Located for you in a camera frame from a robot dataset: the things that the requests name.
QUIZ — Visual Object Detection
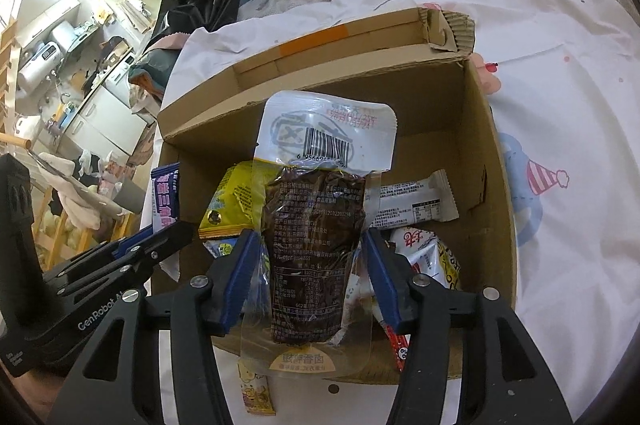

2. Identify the yellow snack packet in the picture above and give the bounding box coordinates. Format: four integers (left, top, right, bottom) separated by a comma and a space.
198, 161, 281, 240

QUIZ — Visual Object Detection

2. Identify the wooden handle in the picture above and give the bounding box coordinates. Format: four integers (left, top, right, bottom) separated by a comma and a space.
0, 132, 33, 151

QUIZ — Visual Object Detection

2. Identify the white cabinet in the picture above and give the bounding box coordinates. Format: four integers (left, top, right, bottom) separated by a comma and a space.
60, 80, 151, 156

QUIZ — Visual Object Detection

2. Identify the white red snack bar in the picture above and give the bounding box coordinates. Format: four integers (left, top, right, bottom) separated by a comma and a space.
372, 169, 460, 231

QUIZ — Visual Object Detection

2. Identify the clear dark meat packet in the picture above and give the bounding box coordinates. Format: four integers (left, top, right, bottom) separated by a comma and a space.
239, 90, 398, 377

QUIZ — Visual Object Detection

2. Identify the brown cardboard box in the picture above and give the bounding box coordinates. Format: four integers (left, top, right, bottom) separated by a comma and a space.
150, 5, 518, 381

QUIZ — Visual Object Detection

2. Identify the white kitchen appliance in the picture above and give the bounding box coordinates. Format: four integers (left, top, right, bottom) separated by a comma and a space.
20, 22, 73, 91

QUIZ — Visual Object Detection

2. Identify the grey cup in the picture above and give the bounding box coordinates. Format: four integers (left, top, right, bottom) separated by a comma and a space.
116, 180, 146, 213

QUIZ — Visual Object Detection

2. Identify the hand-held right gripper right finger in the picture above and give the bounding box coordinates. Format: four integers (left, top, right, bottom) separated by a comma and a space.
362, 230, 573, 425

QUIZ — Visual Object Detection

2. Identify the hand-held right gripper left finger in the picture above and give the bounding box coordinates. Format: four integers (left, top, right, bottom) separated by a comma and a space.
47, 229, 261, 425

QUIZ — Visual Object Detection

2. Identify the colourful bag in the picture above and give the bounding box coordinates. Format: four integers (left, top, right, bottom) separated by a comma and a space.
127, 32, 188, 98

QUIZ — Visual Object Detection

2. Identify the white printed duvet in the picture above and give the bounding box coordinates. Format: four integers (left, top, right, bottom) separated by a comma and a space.
140, 0, 640, 425

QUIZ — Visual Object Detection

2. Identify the white washing machine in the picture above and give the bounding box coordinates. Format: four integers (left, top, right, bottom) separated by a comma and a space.
102, 48, 136, 81

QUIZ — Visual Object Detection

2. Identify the white triangular snack packet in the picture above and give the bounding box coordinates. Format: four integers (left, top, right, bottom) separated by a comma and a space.
382, 227, 461, 373

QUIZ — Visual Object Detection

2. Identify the blue white stick sachet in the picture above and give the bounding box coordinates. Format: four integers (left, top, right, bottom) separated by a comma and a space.
150, 162, 182, 283

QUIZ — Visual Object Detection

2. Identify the white cloth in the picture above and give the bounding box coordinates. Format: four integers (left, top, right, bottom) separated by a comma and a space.
37, 152, 121, 231

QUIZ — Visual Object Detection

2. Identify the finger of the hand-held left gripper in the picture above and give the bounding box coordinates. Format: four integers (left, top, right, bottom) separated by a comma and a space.
57, 222, 196, 301
42, 227, 156, 283

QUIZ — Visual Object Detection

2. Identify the wooden railing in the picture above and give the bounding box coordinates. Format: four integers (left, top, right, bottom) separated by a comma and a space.
30, 185, 138, 271

